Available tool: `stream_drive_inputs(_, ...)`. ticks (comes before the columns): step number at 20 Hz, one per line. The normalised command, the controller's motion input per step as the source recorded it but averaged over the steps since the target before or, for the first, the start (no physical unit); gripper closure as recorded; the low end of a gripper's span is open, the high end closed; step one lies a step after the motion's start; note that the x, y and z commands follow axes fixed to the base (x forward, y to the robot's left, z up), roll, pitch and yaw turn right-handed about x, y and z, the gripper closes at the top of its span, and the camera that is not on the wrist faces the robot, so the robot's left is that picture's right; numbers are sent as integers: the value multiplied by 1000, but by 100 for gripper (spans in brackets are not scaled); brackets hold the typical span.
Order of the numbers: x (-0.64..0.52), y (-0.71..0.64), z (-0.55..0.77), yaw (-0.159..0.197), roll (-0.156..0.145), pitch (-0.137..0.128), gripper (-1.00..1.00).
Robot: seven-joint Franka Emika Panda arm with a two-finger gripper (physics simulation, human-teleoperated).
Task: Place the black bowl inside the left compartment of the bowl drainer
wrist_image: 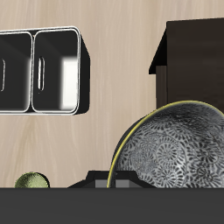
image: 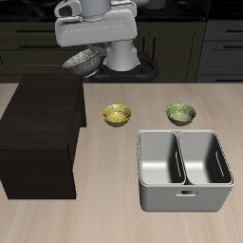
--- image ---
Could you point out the dark wooden cabinet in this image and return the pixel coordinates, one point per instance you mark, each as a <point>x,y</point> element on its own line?
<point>38,133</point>

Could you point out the flat black base plate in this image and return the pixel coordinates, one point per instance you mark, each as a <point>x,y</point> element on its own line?
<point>147,71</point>

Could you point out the white two-bin basket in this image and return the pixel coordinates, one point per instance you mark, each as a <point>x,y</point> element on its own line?
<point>185,177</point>

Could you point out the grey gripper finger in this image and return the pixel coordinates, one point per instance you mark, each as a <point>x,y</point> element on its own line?
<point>98,50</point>
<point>90,46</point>

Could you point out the black speckled bowl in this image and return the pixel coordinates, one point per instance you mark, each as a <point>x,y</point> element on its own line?
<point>80,65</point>

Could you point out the yellow bowl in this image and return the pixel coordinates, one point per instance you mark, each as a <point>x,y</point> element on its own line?
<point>116,114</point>

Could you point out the green bowl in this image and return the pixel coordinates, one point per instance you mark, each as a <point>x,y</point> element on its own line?
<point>180,114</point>

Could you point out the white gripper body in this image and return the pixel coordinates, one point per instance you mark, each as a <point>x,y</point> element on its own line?
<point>95,30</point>

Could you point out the dark kitchen cupboards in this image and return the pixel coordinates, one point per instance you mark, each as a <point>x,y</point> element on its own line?
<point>196,47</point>

